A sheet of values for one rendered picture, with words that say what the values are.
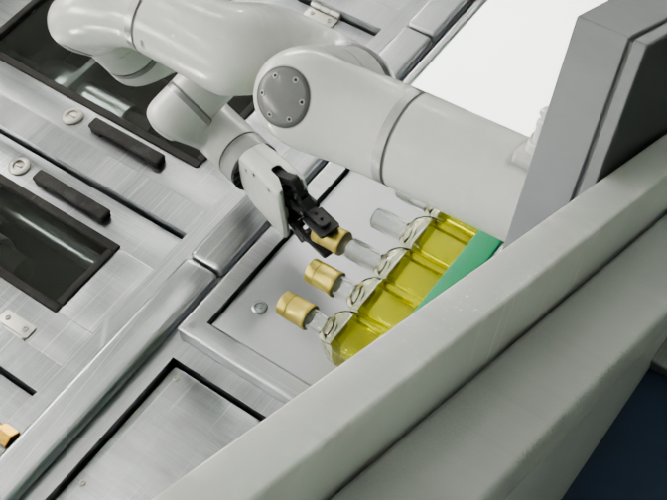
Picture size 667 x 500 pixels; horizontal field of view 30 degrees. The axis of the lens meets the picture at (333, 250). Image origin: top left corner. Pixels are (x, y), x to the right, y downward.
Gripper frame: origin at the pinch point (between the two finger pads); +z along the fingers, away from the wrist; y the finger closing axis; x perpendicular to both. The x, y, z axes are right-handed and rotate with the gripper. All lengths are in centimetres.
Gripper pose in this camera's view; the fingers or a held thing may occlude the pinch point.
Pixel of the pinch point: (323, 232)
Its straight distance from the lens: 163.7
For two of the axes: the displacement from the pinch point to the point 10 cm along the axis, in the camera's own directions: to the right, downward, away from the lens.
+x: 7.8, -5.4, 3.2
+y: -0.8, -5.9, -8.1
